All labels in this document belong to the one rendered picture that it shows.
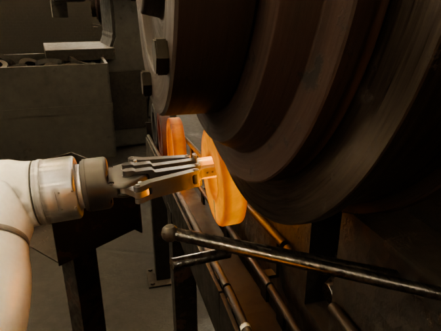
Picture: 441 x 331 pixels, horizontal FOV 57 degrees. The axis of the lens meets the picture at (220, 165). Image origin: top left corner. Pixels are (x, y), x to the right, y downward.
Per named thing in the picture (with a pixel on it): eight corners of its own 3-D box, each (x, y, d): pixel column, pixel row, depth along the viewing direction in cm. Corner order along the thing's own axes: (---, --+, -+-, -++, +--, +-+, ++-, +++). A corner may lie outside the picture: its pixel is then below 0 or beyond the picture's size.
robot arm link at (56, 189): (41, 238, 54) (88, 229, 55) (25, 174, 50) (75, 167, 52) (48, 207, 62) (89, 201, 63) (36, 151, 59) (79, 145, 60)
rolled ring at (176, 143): (164, 119, 123) (175, 119, 123) (169, 180, 124) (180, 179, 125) (170, 115, 105) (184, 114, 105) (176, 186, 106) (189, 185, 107)
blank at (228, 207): (216, 118, 69) (197, 121, 68) (243, 130, 54) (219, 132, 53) (224, 205, 72) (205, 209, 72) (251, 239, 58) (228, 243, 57)
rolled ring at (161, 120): (159, 110, 121) (170, 109, 121) (155, 108, 139) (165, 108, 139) (164, 171, 124) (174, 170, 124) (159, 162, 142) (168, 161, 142)
